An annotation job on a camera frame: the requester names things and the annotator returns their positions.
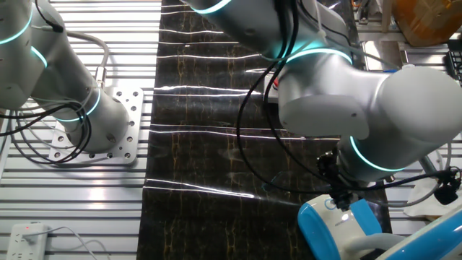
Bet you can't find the white and blue desk lamp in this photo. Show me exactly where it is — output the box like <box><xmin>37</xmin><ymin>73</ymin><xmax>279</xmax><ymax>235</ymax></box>
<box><xmin>297</xmin><ymin>194</ymin><xmax>462</xmax><ymax>260</ymax></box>

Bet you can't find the blue tissue pack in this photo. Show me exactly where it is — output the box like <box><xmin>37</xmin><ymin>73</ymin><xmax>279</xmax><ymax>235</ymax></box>
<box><xmin>381</xmin><ymin>63</ymin><xmax>417</xmax><ymax>74</ymax></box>

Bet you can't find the black clamp on post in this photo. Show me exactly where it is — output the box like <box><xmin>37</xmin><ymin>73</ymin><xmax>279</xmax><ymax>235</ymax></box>
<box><xmin>433</xmin><ymin>168</ymin><xmax>462</xmax><ymax>206</ymax></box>

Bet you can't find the black base cable bundle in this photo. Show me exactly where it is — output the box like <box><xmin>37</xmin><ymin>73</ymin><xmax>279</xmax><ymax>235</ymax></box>
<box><xmin>0</xmin><ymin>100</ymin><xmax>94</xmax><ymax>166</ymax></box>

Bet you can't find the aluminium camera post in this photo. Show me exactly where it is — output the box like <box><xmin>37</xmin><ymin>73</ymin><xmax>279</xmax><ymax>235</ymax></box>
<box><xmin>419</xmin><ymin>154</ymin><xmax>440</xmax><ymax>176</ymax></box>

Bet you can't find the white power strip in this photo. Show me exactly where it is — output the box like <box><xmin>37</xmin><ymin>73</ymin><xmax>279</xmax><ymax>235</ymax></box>
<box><xmin>5</xmin><ymin>222</ymin><xmax>51</xmax><ymax>260</ymax></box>

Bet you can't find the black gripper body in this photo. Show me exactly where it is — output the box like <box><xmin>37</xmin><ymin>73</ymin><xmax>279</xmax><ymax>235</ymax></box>
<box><xmin>323</xmin><ymin>168</ymin><xmax>359</xmax><ymax>204</ymax></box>

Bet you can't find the black computer keyboard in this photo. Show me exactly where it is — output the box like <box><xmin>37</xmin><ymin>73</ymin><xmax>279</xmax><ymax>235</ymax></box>
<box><xmin>444</xmin><ymin>38</ymin><xmax>462</xmax><ymax>87</ymax></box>

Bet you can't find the white power cable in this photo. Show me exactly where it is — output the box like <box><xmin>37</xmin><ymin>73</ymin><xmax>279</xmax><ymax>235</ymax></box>
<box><xmin>22</xmin><ymin>225</ymin><xmax>113</xmax><ymax>260</ymax></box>

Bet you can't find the red push button box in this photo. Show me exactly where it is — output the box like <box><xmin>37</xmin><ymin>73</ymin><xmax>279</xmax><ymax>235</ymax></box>
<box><xmin>263</xmin><ymin>71</ymin><xmax>282</xmax><ymax>105</ymax></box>

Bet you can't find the black marble pattern mat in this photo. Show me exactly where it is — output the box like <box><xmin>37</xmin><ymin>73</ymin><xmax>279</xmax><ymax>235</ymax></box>
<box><xmin>135</xmin><ymin>0</ymin><xmax>393</xmax><ymax>260</ymax></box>

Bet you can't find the grey robot power cable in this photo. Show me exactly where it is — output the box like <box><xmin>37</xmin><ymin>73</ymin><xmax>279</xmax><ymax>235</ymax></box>
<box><xmin>65</xmin><ymin>30</ymin><xmax>110</xmax><ymax>89</ymax></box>

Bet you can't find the silver robot mounting plate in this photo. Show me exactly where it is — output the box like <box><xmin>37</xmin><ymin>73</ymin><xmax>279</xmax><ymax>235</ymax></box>
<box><xmin>48</xmin><ymin>85</ymin><xmax>145</xmax><ymax>167</ymax></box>

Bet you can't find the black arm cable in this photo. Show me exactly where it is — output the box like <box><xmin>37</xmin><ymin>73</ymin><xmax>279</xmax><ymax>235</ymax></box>
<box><xmin>235</xmin><ymin>0</ymin><xmax>453</xmax><ymax>195</ymax></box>

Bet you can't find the brown cardboard box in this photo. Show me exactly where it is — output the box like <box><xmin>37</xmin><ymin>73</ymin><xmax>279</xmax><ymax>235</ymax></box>
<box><xmin>391</xmin><ymin>0</ymin><xmax>462</xmax><ymax>48</ymax></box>

